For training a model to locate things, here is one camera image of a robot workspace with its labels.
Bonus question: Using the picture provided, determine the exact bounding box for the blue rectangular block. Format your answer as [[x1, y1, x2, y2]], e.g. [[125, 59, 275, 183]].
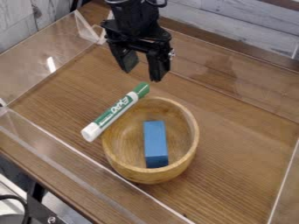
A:
[[144, 121, 168, 168]]

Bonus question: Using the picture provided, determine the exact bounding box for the black cable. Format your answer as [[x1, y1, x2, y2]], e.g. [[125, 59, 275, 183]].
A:
[[0, 194, 31, 224]]

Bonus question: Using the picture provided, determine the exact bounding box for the brown wooden bowl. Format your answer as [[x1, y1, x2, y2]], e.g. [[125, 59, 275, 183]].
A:
[[101, 96, 200, 185]]

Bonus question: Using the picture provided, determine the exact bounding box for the black metal stand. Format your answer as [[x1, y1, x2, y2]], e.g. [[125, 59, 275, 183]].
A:
[[23, 180, 80, 224]]

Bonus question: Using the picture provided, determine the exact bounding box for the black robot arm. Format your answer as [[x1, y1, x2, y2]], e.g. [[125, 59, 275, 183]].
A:
[[100, 0, 173, 81]]

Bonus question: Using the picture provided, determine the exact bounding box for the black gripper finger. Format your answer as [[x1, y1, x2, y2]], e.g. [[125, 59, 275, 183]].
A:
[[145, 50, 171, 82], [108, 42, 139, 73]]

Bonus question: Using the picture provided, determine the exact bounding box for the clear acrylic corner bracket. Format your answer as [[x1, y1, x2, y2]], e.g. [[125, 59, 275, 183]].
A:
[[73, 10, 107, 46]]

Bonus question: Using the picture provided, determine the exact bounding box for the green Expo marker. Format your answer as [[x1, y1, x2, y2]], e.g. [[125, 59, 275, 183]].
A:
[[80, 82, 149, 142]]

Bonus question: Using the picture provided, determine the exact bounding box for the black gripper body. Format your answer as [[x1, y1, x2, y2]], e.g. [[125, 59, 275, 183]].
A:
[[99, 1, 175, 60]]

